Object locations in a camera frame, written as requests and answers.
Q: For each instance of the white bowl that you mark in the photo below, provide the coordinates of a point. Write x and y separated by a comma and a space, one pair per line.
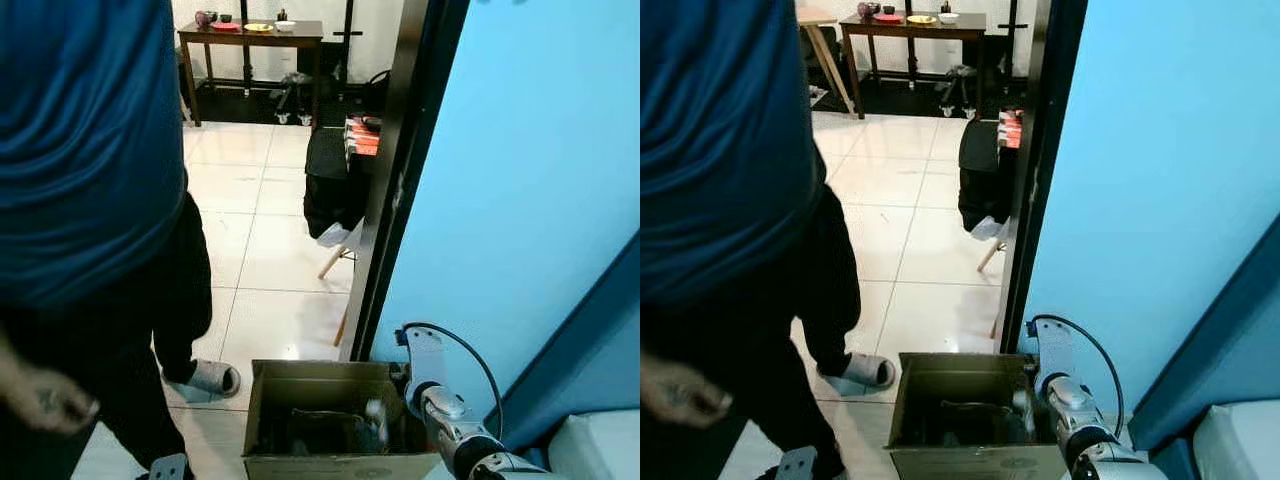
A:
285, 25
948, 17

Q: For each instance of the person's bare hand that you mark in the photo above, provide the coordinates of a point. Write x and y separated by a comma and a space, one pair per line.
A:
685, 395
45, 400

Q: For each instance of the red plate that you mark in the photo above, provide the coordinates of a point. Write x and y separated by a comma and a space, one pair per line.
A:
887, 18
225, 26

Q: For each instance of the white plastic bag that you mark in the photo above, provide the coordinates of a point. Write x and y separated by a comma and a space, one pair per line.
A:
335, 235
988, 228

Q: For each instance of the pink cup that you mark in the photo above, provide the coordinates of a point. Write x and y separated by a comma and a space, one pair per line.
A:
868, 11
204, 18

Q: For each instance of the light wooden table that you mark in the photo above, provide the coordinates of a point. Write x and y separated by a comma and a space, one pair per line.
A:
825, 50

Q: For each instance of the black wheeled tripod dolly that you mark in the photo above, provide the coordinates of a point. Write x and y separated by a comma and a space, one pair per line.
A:
293, 95
958, 88

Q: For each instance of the person in blue shirt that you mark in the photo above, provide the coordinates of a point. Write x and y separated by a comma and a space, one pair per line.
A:
720, 150
80, 150

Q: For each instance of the dark wooden table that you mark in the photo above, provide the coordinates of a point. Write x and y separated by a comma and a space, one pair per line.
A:
915, 28
250, 35

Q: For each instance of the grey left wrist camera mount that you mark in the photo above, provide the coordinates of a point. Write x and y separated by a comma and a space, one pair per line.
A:
797, 465
170, 468

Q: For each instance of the dark door frame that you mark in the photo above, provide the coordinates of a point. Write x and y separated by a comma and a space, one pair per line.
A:
1040, 150
400, 150

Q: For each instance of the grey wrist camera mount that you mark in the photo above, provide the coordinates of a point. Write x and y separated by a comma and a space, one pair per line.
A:
425, 365
170, 468
797, 465
1053, 355

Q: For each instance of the beige sheeted mattress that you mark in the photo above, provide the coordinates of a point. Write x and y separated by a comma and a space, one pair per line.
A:
595, 450
1240, 440

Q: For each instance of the orange red box stack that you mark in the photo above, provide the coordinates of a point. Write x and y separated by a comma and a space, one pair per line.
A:
1010, 130
362, 135

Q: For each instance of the yellow plate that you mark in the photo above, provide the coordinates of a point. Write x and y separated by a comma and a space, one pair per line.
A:
921, 19
258, 27

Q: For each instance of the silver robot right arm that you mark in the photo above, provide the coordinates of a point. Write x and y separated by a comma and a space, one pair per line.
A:
460, 430
1090, 430

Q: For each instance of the brown cardboard box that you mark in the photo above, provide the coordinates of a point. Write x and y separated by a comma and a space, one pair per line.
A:
975, 460
340, 465

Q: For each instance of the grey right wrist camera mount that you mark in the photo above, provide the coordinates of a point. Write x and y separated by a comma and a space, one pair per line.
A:
1053, 355
425, 365

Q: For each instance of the black draped wooden chair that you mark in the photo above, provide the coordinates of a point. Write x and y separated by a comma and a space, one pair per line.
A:
335, 180
985, 175

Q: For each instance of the grey white slipper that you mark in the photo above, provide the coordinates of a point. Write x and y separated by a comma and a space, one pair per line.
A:
868, 370
210, 378

